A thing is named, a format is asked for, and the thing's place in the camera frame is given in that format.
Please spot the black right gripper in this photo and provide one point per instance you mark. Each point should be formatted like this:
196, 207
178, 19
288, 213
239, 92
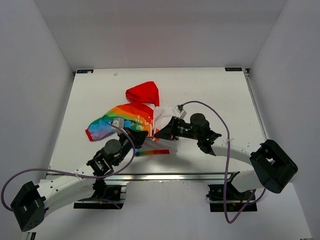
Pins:
167, 132

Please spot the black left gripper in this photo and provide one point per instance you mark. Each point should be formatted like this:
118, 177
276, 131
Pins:
139, 138

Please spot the red white rainbow jacket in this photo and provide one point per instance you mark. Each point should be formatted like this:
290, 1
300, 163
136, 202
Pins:
142, 113

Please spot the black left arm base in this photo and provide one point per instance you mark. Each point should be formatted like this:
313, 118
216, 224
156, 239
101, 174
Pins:
106, 196

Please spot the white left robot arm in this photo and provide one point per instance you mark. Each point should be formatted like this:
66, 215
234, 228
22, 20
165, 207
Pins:
34, 202

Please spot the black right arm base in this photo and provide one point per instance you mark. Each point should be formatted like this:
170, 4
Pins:
234, 200

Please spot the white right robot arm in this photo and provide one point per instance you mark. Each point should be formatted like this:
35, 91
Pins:
272, 169

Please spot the blue left corner sticker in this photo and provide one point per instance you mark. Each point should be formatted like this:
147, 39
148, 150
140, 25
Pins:
84, 71

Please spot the blue corner sticker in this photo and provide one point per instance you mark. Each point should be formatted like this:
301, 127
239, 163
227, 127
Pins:
233, 69
84, 71

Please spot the blue right corner sticker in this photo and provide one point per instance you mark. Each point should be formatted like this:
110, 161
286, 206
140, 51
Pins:
233, 69

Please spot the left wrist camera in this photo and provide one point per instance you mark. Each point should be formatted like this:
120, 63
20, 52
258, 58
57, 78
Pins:
118, 122

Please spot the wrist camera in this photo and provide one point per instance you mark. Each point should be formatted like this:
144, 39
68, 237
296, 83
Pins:
118, 122
180, 112

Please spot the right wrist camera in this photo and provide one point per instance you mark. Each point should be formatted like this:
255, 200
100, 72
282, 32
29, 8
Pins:
180, 112

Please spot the aluminium table edge rail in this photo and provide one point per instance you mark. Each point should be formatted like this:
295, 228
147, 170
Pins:
165, 176

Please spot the right side aluminium rail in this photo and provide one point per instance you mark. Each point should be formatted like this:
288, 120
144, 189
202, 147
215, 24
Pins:
255, 121

